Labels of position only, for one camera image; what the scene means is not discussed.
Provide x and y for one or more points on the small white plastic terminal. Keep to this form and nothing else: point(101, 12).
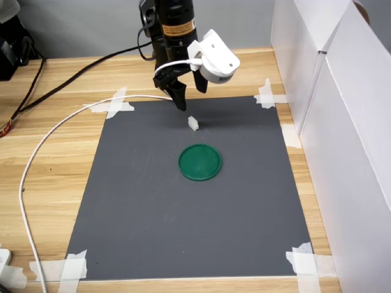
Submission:
point(193, 123)

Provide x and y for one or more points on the round green lid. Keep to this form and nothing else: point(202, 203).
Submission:
point(200, 161)

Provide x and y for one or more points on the white tape piece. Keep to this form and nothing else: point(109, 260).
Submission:
point(12, 276)
point(305, 265)
point(290, 135)
point(267, 99)
point(116, 105)
point(71, 268)

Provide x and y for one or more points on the white cardboard partition box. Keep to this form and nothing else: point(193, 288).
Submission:
point(351, 168)
point(293, 61)

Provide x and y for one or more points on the dark grey mat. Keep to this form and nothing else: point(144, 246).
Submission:
point(152, 207)

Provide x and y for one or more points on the black equipment box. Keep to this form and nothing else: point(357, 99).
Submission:
point(15, 52)

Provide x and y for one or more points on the brown round object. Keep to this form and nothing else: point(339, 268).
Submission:
point(363, 13)

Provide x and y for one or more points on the small white plastic block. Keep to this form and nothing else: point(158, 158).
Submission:
point(4, 257)

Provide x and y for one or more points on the white camera box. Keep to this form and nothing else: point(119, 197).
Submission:
point(220, 61)

